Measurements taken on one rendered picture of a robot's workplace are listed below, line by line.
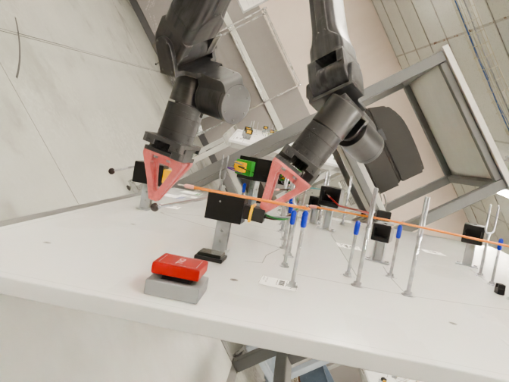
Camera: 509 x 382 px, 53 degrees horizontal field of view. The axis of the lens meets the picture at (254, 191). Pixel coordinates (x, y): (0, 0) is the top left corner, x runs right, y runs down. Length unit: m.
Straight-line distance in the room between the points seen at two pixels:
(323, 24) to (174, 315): 0.57
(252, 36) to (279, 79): 0.77
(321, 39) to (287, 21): 7.44
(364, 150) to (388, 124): 0.97
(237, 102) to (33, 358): 0.48
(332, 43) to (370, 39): 7.56
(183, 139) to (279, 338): 0.39
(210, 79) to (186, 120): 0.08
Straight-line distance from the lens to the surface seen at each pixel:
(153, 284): 0.54
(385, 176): 1.80
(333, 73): 0.83
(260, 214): 0.77
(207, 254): 0.73
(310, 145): 0.77
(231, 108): 0.73
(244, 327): 0.50
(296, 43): 8.29
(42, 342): 0.89
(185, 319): 0.50
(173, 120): 0.78
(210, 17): 0.71
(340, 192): 1.27
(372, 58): 8.40
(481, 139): 1.80
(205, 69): 0.76
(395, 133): 1.81
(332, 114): 0.78
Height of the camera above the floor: 1.27
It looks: 6 degrees down
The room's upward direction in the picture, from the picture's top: 64 degrees clockwise
